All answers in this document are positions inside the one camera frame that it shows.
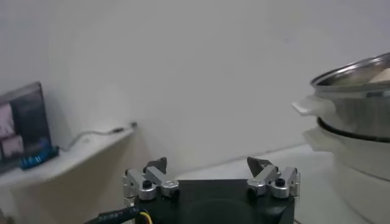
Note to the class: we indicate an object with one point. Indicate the cream white electric cooker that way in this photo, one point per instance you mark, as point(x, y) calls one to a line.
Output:
point(365, 170)

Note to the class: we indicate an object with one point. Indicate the white side desk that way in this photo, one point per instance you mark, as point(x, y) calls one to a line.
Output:
point(76, 155)

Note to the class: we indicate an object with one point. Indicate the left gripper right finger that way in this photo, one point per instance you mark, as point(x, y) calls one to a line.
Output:
point(265, 176)

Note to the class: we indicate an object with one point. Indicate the dark screen monitor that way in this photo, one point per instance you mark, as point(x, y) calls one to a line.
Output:
point(27, 121)

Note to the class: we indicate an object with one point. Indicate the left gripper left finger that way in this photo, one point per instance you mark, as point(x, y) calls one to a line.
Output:
point(160, 178)

